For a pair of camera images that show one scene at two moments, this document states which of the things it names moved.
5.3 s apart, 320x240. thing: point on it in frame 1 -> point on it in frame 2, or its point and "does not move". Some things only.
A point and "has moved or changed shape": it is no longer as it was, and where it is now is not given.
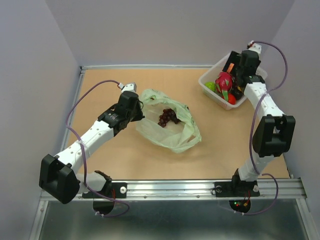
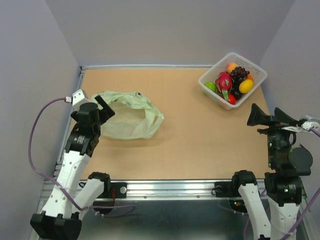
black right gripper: (234, 58) -> (257, 116)
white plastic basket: (210, 76) does not move
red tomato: (231, 99) does not move
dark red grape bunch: (236, 89) does not move
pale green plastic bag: (174, 137) has moved or changed shape
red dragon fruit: (224, 83) does not move
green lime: (211, 85) does not move
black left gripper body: (136, 114) -> (74, 114)
